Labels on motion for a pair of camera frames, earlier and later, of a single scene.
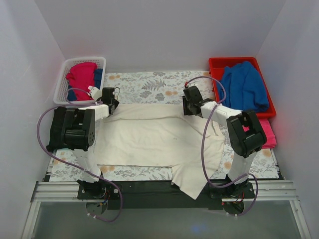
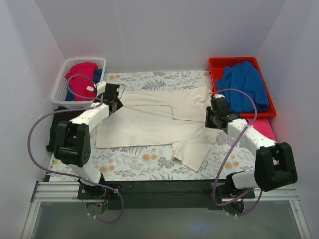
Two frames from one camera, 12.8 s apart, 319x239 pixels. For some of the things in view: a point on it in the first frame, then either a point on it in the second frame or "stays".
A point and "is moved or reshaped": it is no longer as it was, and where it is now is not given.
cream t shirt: (159, 135) is moved or reshaped
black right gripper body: (187, 107) to (210, 120)
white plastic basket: (62, 85) stays
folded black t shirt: (57, 133) stays
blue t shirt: (244, 89) stays
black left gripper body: (113, 104) stays
